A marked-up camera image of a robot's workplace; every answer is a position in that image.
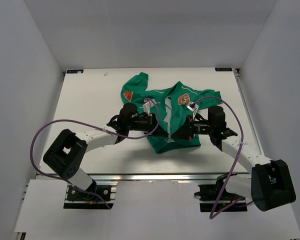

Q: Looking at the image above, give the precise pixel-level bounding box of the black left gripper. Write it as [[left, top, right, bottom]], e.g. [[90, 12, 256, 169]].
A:
[[127, 113, 168, 137]]

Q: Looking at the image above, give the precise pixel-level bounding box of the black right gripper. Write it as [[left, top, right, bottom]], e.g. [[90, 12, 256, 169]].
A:
[[171, 114, 214, 141]]

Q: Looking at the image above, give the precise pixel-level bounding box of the green jacket with white lining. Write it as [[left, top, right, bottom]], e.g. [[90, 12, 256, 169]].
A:
[[120, 72, 222, 155]]

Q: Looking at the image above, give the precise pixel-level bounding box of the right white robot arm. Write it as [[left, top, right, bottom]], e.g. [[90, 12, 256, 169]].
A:
[[173, 102, 296, 212]]

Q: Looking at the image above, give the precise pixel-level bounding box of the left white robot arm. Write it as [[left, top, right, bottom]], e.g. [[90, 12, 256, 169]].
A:
[[43, 98, 164, 200]]

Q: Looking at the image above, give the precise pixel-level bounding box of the right blue table label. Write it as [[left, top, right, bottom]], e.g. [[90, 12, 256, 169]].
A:
[[214, 67, 233, 72]]

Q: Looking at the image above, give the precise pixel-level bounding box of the blue table label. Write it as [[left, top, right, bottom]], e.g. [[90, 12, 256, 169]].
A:
[[66, 69, 84, 74], [214, 67, 233, 72]]

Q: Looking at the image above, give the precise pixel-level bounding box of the left blue table label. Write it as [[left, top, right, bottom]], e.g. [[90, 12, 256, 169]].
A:
[[66, 69, 84, 74]]

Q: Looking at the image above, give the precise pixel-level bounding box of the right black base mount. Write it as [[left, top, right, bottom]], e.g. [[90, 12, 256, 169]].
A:
[[194, 183, 248, 213]]

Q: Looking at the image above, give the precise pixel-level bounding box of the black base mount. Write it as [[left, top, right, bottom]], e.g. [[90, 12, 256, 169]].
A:
[[194, 183, 248, 213], [63, 184, 117, 210]]

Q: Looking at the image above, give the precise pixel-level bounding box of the aluminium table front rail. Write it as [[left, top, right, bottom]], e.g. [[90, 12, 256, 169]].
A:
[[86, 172, 248, 182]]

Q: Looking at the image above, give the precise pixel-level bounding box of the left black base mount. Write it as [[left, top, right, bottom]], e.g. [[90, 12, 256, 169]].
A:
[[63, 184, 117, 210]]

